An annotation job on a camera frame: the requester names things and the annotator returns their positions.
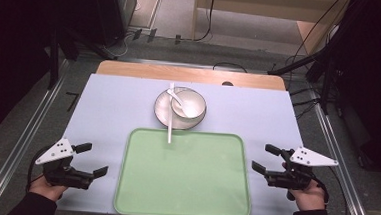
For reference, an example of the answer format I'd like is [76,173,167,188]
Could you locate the wooden table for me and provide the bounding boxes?
[95,59,288,92]

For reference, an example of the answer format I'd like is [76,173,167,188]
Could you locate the white plate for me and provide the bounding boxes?
[152,84,210,133]

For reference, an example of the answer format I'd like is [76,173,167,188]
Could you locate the pale table cover sheet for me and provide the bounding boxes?
[56,71,310,215]

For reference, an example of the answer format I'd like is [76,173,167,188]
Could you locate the black metal stand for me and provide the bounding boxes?
[264,0,356,117]
[45,22,119,95]

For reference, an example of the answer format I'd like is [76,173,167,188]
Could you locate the wooden shelf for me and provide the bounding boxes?
[189,0,351,59]

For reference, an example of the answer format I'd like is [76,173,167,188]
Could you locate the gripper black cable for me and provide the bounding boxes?
[25,143,51,195]
[308,164,352,215]

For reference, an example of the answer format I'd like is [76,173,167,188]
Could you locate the dark curtain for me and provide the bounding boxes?
[0,0,101,149]
[320,0,381,182]

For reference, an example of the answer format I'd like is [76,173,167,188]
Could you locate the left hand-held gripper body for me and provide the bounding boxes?
[33,135,96,192]

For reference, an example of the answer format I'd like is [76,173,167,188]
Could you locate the white bowl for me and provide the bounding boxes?
[169,87,209,120]

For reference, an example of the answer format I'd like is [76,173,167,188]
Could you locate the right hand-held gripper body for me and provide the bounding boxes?
[262,144,340,205]

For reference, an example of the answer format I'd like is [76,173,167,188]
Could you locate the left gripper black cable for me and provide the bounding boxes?
[25,143,51,195]

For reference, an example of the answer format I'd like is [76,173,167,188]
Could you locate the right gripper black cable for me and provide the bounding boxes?
[308,164,352,215]

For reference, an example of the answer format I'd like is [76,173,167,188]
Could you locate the black floor cable loop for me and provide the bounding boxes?
[212,61,249,74]

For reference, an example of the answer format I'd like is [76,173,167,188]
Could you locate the white spoon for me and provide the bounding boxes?
[164,88,200,119]

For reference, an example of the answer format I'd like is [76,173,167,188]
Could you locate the black angled key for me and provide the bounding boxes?
[64,91,80,114]

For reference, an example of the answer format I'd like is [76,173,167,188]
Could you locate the hanging black cable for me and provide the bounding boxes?
[194,0,217,44]

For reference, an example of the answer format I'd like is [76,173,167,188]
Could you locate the person's left hand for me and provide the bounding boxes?
[28,173,70,203]

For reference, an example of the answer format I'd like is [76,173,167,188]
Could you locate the white chopsticks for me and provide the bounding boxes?
[165,82,176,145]

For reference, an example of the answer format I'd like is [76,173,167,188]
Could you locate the person's right hand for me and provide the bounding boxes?
[278,161,330,214]

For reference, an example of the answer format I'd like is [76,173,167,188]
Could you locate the black cabinet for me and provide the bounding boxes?
[87,0,138,49]

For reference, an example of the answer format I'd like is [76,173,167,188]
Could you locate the green tray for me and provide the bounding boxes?
[112,125,257,215]

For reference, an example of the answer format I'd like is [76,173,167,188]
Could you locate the metal floor rail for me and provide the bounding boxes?
[299,87,381,215]
[0,55,71,215]

